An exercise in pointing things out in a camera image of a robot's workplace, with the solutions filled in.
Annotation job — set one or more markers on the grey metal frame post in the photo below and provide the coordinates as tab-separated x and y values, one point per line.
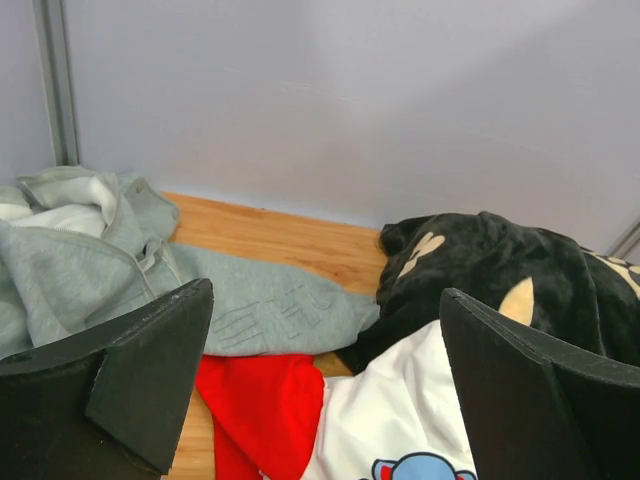
627	243
50	24

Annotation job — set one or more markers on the left grey metal frame post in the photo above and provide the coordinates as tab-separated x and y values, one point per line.
50	24

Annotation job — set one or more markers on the grey zip hoodie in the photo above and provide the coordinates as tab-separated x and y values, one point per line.
79	248

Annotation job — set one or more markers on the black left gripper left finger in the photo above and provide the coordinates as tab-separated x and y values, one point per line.
109	402

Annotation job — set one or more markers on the right grey metal frame post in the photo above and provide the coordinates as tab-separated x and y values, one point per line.
627	243

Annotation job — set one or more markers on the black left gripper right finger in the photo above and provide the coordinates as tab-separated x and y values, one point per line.
534	406

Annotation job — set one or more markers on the black floral plush pillow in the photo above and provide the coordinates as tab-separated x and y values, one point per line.
533	276

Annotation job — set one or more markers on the rainbow white zip jacket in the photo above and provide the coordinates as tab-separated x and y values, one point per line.
278	417

